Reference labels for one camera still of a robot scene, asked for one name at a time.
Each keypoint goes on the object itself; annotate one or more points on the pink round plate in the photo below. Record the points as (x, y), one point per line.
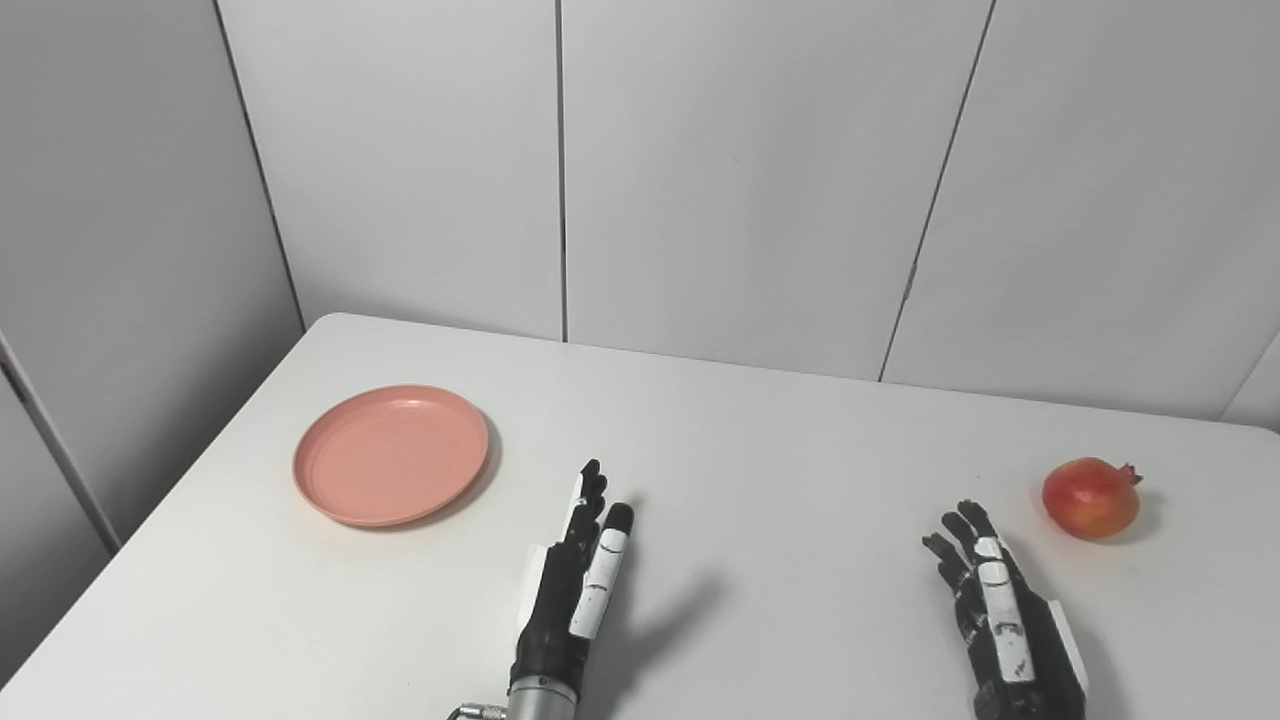
(390, 455)

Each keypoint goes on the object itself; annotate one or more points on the red pomegranate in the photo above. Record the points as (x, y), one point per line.
(1088, 497)

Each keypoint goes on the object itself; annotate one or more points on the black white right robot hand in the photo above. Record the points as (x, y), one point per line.
(1030, 650)

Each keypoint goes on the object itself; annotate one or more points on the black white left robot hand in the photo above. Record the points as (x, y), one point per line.
(550, 620)

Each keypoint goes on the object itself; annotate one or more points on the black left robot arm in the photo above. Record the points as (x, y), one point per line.
(540, 702)

